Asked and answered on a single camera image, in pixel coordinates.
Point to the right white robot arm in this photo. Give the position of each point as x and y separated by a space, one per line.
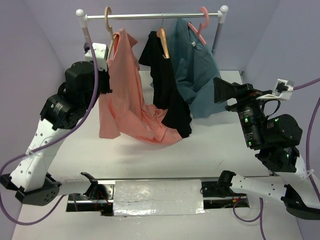
276 140

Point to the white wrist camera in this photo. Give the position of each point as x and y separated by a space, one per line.
101 51
282 91

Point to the salmon pink t shirt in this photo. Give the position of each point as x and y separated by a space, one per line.
124 111

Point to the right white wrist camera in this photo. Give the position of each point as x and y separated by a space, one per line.
282 91

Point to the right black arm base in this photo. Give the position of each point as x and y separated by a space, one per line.
214 197

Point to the silver foil cover panel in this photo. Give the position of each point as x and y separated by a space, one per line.
158 198

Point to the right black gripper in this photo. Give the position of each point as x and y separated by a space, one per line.
244 93

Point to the teal t shirt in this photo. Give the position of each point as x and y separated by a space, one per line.
194 69

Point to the pink plastic hanger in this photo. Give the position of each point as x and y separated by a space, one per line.
202 26

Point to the light wooden hanger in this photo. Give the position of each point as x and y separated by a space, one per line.
109 28

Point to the white and silver clothes rack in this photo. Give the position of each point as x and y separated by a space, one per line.
220 15

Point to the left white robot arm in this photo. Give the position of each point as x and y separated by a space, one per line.
31 181

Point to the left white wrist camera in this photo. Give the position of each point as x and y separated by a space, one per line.
101 51

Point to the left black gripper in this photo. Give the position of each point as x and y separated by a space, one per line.
105 75

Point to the wooden hanger with black shirt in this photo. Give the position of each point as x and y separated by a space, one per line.
161 34

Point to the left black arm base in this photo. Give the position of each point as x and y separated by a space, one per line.
99 197

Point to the black t shirt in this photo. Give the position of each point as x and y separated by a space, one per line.
165 92

